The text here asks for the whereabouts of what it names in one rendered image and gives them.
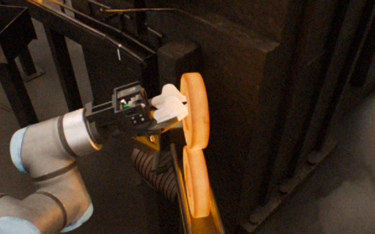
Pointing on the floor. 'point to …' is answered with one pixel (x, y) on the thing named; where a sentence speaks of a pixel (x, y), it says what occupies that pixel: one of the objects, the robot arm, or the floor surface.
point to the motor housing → (158, 192)
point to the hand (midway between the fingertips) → (193, 104)
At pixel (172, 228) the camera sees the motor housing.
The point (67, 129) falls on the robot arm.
